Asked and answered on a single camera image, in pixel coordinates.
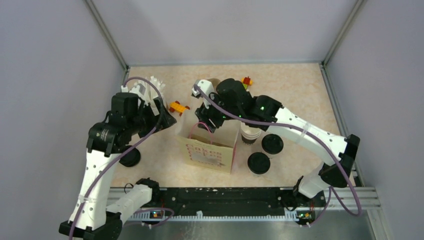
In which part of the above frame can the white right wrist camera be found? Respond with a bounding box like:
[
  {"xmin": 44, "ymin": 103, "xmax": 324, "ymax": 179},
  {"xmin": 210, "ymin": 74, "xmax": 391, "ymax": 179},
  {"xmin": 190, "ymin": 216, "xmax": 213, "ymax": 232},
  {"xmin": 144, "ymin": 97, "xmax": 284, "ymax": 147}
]
[{"xmin": 191, "ymin": 79, "xmax": 215, "ymax": 109}]

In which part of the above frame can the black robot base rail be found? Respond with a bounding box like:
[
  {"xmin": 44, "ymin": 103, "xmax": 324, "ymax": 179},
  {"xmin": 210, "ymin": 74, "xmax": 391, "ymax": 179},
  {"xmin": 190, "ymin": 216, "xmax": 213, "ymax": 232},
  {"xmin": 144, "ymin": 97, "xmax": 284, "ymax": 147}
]
[{"xmin": 129, "ymin": 187, "xmax": 327, "ymax": 210}]

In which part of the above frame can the stack of paper cups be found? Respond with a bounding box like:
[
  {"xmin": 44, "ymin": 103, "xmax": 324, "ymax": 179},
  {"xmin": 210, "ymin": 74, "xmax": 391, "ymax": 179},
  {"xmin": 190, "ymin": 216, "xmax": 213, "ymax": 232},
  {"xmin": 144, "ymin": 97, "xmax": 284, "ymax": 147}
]
[{"xmin": 240, "ymin": 122, "xmax": 262, "ymax": 145}]

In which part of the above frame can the black cup lid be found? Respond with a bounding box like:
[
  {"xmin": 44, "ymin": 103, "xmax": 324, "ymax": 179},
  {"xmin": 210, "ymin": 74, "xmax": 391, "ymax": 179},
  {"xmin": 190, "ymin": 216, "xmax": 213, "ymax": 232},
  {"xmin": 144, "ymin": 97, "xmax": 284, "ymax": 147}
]
[
  {"xmin": 247, "ymin": 152, "xmax": 271, "ymax": 175},
  {"xmin": 261, "ymin": 134, "xmax": 284, "ymax": 155}
]

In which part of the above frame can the red green toy brick car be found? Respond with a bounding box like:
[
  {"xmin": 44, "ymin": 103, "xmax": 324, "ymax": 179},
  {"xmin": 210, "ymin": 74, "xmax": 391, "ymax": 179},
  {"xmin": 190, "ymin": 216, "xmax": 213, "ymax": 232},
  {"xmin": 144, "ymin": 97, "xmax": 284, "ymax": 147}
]
[{"xmin": 241, "ymin": 76, "xmax": 253, "ymax": 90}]

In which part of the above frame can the yellow toy brick car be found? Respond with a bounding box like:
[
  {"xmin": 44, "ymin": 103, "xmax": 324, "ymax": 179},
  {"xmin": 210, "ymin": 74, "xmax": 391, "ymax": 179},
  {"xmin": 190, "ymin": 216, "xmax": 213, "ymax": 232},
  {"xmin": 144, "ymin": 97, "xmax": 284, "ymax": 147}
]
[{"xmin": 169, "ymin": 101, "xmax": 190, "ymax": 117}]

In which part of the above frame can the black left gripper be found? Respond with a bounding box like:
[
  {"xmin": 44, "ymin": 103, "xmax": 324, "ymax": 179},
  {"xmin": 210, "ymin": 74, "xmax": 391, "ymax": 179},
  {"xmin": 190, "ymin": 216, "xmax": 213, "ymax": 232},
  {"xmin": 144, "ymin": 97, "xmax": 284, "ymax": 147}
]
[{"xmin": 127, "ymin": 96, "xmax": 177, "ymax": 138}]

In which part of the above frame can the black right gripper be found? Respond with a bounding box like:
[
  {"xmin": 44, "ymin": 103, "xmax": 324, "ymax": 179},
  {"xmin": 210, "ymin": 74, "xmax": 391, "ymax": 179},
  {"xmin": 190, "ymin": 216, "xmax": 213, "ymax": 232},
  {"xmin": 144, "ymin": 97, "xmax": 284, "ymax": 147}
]
[{"xmin": 195, "ymin": 91, "xmax": 242, "ymax": 134}]

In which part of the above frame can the brown cardboard cup carrier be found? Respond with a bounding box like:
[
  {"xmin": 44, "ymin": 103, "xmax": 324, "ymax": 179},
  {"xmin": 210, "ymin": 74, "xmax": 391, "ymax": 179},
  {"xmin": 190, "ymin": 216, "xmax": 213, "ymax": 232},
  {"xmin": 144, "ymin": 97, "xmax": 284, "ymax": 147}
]
[{"xmin": 208, "ymin": 78, "xmax": 221, "ymax": 89}]

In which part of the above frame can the stack of black lids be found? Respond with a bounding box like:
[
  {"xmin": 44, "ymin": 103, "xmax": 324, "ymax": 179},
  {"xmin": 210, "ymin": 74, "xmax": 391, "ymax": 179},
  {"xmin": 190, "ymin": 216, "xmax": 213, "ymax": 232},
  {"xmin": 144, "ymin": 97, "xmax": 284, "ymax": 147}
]
[{"xmin": 119, "ymin": 148, "xmax": 142, "ymax": 168}]

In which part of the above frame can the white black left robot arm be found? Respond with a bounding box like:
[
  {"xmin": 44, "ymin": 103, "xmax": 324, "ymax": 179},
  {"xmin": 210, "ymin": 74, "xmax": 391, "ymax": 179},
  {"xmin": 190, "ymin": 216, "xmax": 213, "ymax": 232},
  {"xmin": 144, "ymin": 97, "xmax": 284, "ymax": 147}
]
[{"xmin": 58, "ymin": 92, "xmax": 176, "ymax": 240}]

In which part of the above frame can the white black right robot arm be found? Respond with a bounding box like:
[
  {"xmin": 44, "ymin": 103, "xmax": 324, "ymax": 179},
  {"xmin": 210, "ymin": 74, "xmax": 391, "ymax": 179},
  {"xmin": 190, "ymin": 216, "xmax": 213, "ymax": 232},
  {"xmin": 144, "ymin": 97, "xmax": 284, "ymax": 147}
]
[{"xmin": 191, "ymin": 78, "xmax": 361, "ymax": 206}]

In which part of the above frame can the kraft pink paper bag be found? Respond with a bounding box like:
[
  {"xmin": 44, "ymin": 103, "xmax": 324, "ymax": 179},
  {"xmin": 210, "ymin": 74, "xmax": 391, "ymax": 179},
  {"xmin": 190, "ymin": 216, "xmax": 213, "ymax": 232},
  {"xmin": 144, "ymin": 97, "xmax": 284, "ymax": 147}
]
[{"xmin": 175, "ymin": 115, "xmax": 240, "ymax": 174}]

